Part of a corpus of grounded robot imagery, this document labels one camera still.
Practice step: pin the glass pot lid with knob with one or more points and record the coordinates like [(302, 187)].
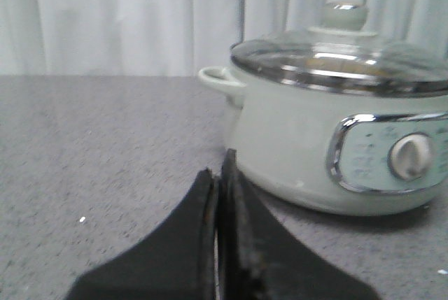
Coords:
[(338, 56)]

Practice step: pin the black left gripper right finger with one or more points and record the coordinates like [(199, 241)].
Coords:
[(260, 259)]

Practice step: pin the pale green electric cooking pot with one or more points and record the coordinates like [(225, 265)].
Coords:
[(346, 154)]

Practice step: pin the white curtain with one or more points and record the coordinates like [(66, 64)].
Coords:
[(178, 37)]

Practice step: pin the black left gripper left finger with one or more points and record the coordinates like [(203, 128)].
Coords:
[(175, 261)]

